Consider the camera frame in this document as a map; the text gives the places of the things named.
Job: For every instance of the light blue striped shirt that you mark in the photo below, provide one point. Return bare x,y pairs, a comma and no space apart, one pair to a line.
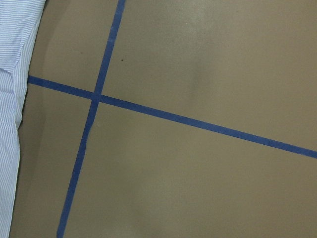
19,22

